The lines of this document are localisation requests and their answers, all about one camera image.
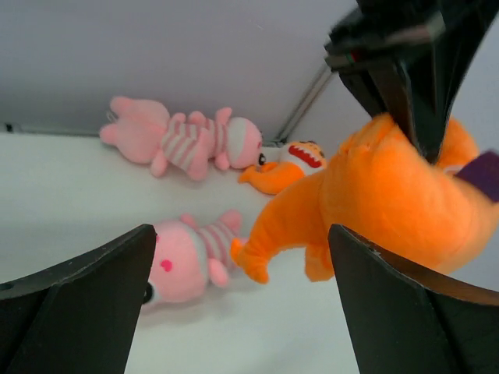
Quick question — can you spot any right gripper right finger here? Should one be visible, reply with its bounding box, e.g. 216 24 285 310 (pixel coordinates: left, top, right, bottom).
328 224 498 374

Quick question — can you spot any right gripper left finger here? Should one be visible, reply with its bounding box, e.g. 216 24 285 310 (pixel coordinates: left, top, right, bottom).
1 224 156 374

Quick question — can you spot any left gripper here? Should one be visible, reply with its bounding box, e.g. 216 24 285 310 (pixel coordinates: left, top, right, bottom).
324 1 498 164

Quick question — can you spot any orange shark plush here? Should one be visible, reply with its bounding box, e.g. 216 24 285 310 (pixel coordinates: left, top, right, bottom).
238 140 327 196
231 115 498 284

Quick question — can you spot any pink striped plush centre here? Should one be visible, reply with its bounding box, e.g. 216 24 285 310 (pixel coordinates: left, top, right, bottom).
142 210 242 308

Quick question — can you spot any pink striped plush near wall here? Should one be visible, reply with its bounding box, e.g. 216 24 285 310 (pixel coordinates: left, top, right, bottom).
99 96 263 181

